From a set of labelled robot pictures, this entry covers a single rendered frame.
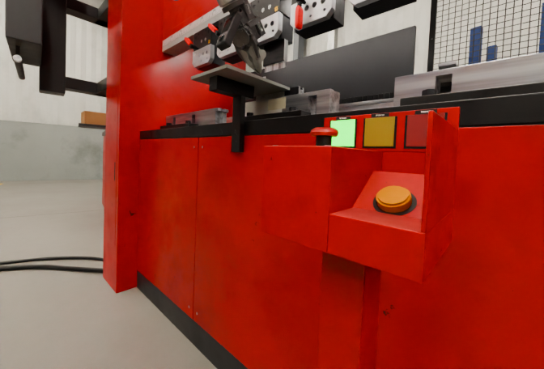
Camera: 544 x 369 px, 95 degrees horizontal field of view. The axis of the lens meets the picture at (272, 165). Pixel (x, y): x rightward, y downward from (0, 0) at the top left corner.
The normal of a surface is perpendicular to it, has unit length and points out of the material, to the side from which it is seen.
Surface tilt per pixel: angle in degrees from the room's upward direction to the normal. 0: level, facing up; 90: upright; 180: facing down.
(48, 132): 90
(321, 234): 90
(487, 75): 90
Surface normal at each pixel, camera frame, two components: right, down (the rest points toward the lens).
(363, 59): -0.67, 0.00
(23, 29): 0.68, 0.05
